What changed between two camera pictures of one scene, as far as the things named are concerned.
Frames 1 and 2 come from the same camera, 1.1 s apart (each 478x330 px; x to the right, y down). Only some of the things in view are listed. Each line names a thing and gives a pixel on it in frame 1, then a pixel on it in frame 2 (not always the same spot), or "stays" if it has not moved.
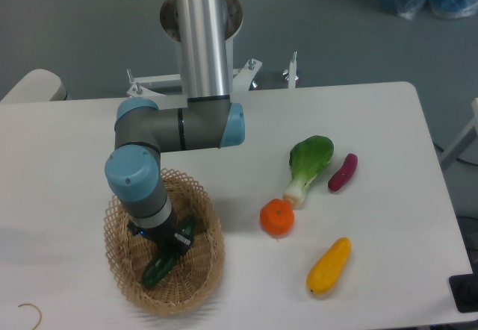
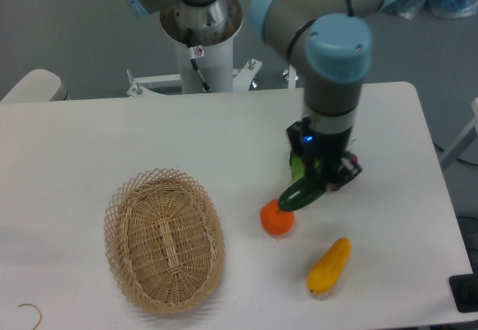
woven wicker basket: x=193 y=277 stays
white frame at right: x=469 y=134 stays
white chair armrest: x=39 y=85 stays
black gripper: x=169 y=242 -> x=325 y=155
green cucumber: x=159 y=268 -> x=301 y=192
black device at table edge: x=464 y=290 stays
